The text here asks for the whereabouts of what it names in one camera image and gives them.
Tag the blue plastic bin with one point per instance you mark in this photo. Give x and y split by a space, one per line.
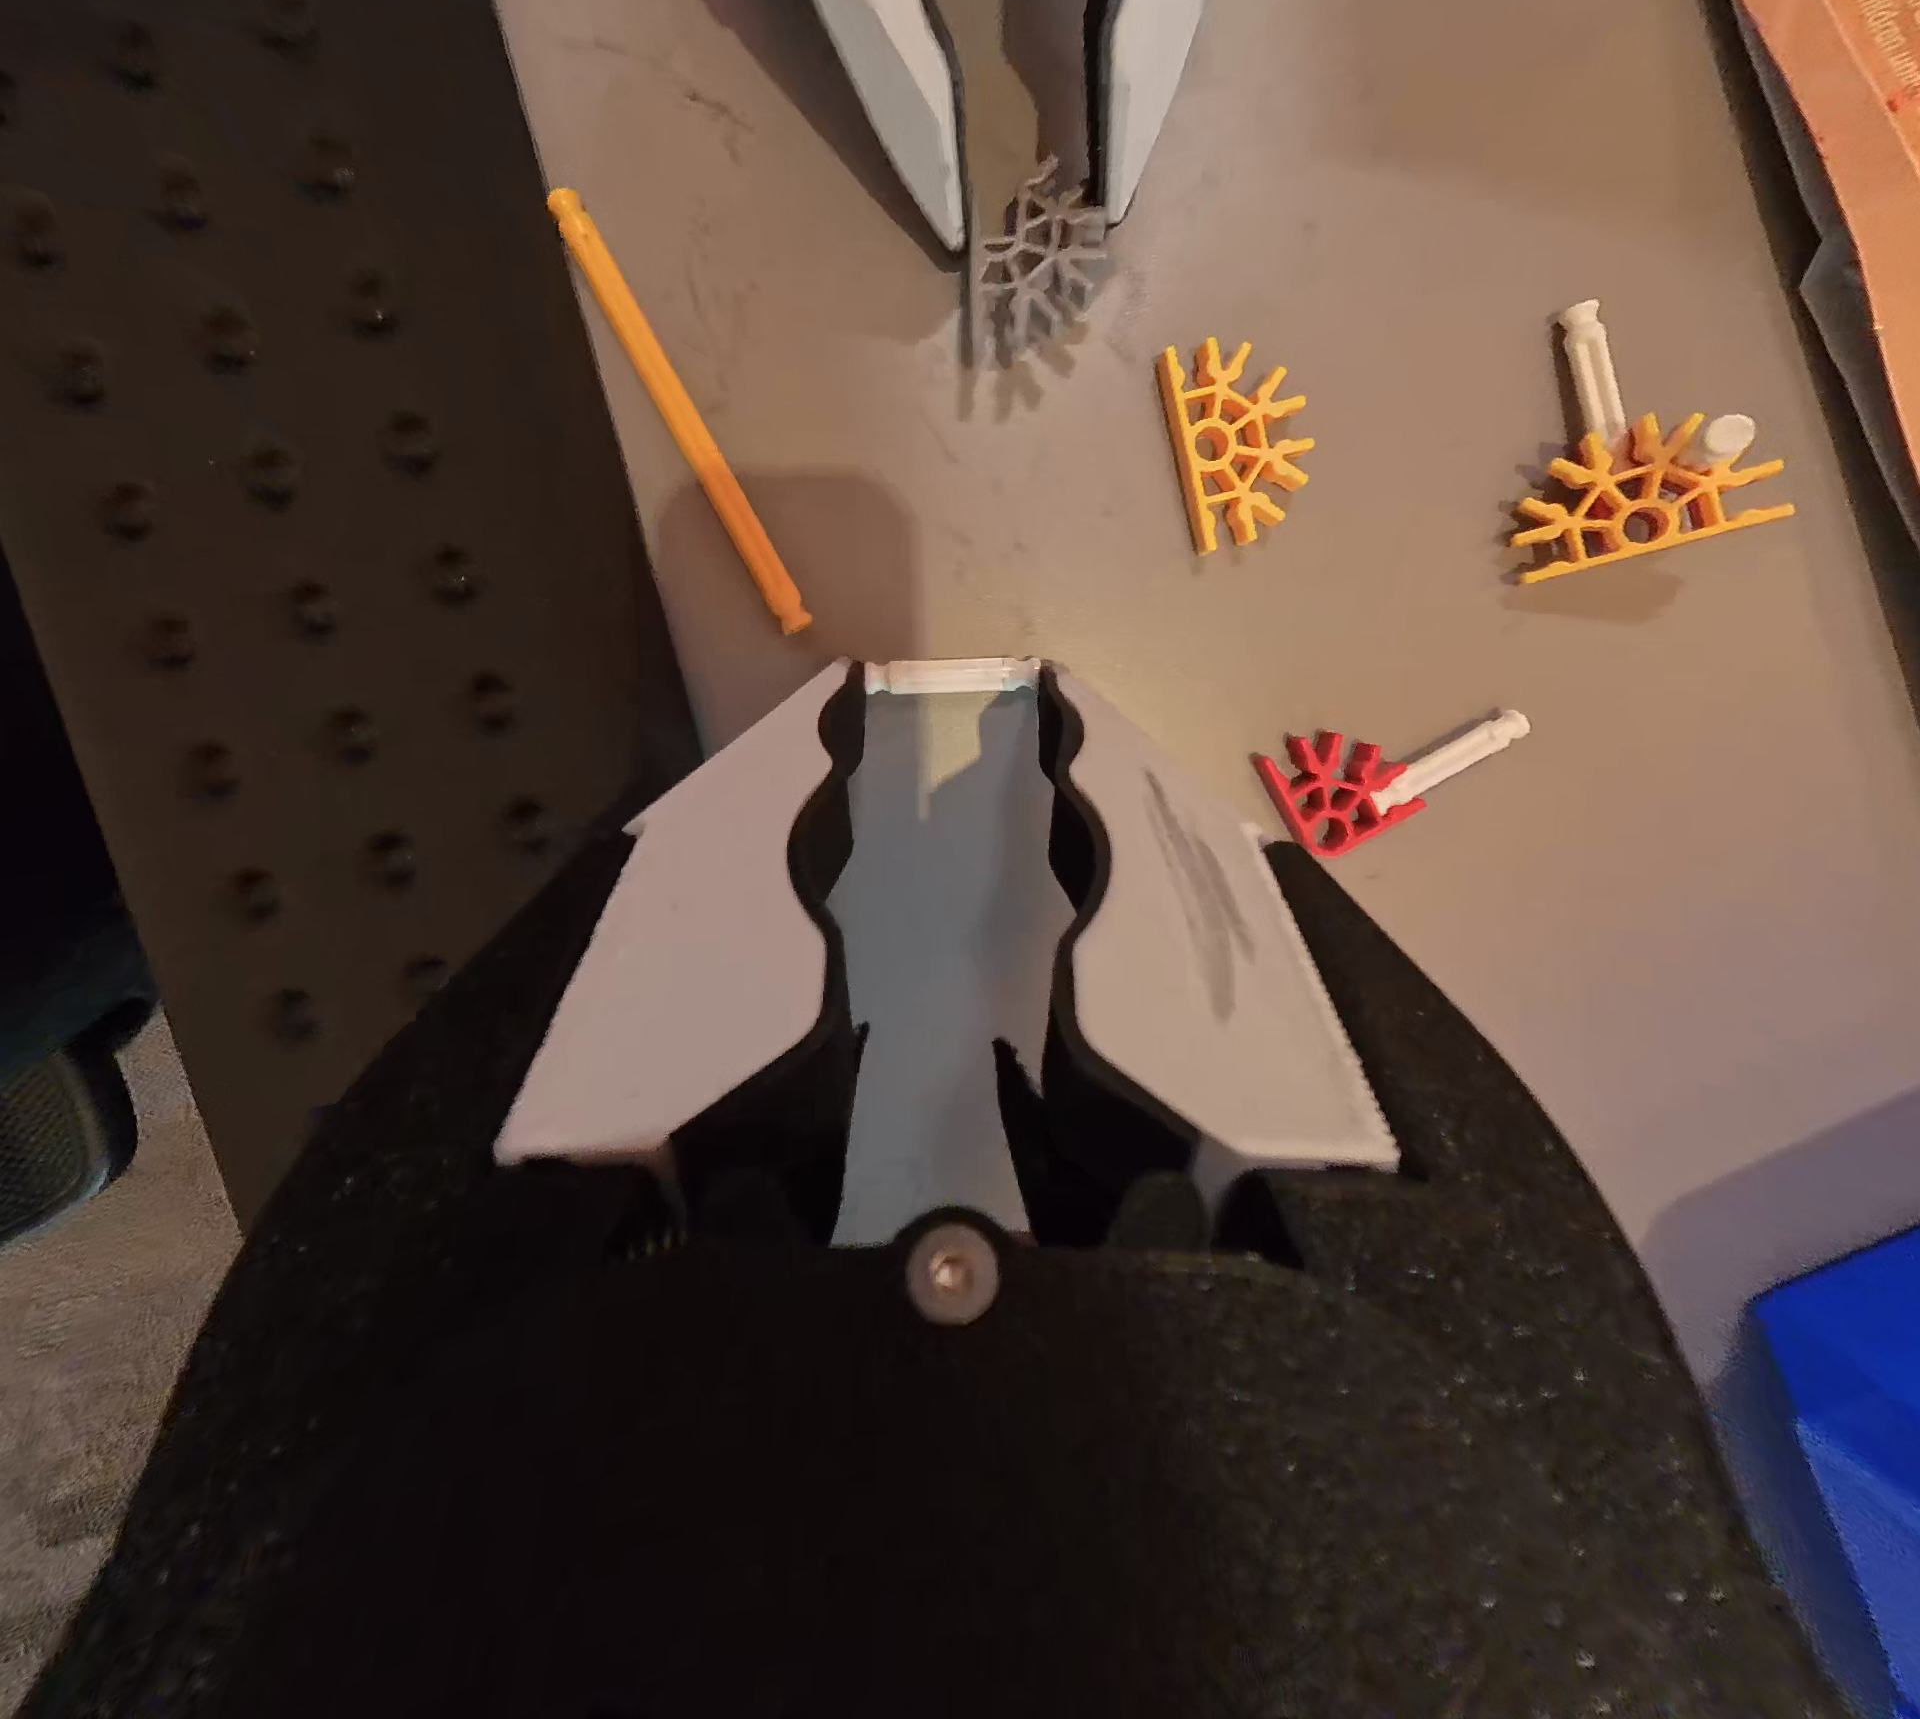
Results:
1858 1419

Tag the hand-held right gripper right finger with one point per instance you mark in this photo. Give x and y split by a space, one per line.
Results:
1215 997

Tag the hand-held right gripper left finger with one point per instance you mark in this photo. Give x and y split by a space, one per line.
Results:
676 984

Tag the grey snowflake connector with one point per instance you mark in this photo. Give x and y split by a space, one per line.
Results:
1032 264

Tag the red fan connector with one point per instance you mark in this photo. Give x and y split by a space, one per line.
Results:
1328 799

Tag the yellow fan connector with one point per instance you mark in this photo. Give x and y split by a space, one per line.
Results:
1184 460
1650 542

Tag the long yellow rod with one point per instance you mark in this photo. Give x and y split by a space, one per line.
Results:
676 398

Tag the black perforated panel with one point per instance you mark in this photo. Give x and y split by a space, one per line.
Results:
302 398

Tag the orange toy set bag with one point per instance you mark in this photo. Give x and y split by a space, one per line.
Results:
1845 99

